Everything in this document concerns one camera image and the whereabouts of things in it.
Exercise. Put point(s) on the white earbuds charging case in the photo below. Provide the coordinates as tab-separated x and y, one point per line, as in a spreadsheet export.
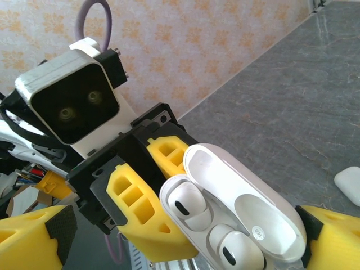
253	191
350	185

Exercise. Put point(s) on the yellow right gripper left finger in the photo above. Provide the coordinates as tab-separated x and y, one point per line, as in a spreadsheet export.
25	242

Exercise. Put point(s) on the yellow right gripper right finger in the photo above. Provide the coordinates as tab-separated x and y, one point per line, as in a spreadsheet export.
337	244

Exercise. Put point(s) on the aluminium frame post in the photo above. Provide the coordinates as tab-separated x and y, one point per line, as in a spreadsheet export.
317	5

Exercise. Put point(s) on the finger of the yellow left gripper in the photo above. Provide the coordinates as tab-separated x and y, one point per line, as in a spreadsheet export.
157	146
152	244

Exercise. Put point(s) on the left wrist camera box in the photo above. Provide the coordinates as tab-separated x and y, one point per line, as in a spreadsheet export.
56	70

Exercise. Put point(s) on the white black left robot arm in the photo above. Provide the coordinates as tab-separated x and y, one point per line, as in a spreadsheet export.
17	146

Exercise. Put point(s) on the yellow plastic object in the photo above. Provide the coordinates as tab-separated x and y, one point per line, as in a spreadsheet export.
53	185

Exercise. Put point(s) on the aluminium mounting rail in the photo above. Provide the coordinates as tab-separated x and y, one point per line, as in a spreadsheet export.
168	264

